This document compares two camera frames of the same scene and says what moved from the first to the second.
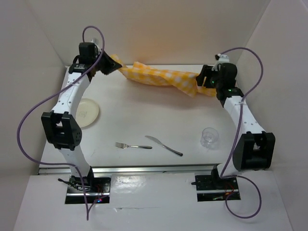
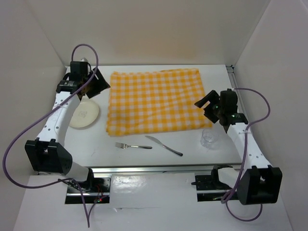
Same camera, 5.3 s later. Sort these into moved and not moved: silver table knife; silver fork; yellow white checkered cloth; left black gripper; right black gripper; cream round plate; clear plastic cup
Moved: left black gripper; yellow white checkered cloth; right black gripper
Not moved: clear plastic cup; cream round plate; silver fork; silver table knife
